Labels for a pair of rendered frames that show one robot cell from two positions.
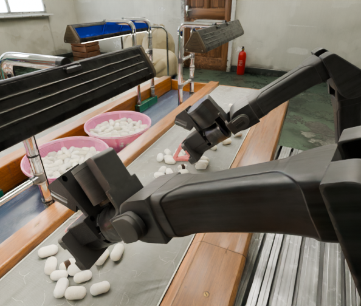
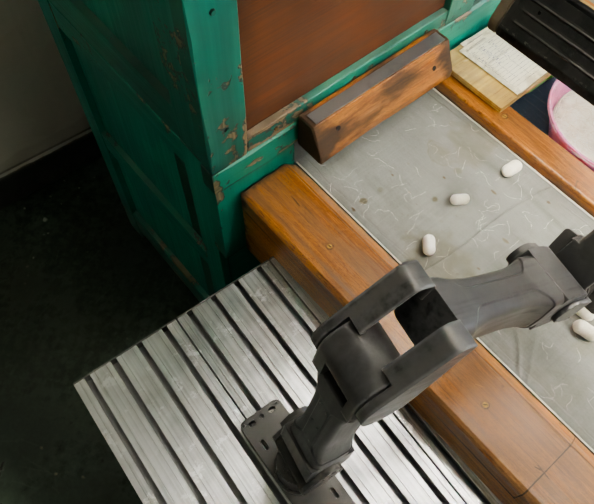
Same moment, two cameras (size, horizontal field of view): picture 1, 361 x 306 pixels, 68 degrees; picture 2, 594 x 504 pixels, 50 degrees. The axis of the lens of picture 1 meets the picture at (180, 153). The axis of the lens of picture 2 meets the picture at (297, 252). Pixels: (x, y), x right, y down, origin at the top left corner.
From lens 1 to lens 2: 0.55 m
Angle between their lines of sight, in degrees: 74
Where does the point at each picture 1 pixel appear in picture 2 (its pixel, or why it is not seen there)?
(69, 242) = (563, 238)
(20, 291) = (558, 226)
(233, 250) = (539, 481)
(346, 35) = not seen: outside the picture
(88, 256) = not seen: hidden behind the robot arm
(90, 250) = not seen: hidden behind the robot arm
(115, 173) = not seen: outside the picture
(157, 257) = (566, 381)
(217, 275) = (505, 432)
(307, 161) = (455, 297)
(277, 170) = (464, 287)
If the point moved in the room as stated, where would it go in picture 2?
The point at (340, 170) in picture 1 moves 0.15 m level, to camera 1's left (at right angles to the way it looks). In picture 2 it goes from (420, 273) to (475, 148)
